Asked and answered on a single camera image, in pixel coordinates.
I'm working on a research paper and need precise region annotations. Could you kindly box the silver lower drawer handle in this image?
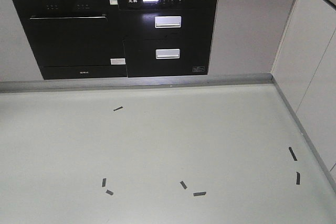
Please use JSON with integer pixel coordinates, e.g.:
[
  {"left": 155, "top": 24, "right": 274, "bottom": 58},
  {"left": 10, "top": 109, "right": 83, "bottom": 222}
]
[{"left": 155, "top": 49, "right": 180, "bottom": 59}]

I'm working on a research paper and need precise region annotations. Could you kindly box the silver upper drawer handle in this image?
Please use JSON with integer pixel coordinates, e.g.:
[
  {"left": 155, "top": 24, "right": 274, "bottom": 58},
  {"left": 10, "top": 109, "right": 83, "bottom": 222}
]
[{"left": 154, "top": 16, "right": 182, "bottom": 28}]

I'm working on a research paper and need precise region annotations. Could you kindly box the grey left cabinet panel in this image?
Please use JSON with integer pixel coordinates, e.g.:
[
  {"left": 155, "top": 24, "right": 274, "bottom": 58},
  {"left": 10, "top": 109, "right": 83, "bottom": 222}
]
[{"left": 1, "top": 0, "right": 43, "bottom": 82}]

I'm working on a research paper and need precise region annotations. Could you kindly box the black built-in dishwasher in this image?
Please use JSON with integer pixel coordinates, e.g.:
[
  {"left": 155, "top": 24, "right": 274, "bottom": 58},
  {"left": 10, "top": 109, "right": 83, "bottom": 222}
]
[{"left": 13, "top": 0, "right": 127, "bottom": 80}]

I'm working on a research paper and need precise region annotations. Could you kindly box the grey cabinet door panel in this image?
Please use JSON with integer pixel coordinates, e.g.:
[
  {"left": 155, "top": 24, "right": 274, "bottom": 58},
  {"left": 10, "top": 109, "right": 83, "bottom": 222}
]
[{"left": 208, "top": 0, "right": 293, "bottom": 75}]

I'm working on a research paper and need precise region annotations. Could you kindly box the black drawer sterilizer cabinet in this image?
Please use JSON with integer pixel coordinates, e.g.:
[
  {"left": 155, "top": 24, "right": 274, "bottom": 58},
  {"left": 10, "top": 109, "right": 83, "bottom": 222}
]
[{"left": 118, "top": 0, "right": 217, "bottom": 77}]

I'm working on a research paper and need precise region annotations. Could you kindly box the white side cabinet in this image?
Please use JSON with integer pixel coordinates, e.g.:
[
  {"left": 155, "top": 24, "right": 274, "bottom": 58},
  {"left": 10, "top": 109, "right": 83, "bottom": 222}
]
[{"left": 271, "top": 0, "right": 336, "bottom": 172}]

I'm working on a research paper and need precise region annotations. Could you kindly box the silver drawer handle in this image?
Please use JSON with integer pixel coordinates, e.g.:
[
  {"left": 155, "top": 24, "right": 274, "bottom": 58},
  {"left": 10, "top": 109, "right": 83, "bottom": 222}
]
[
  {"left": 154, "top": 16, "right": 182, "bottom": 28},
  {"left": 155, "top": 49, "right": 180, "bottom": 59}
]

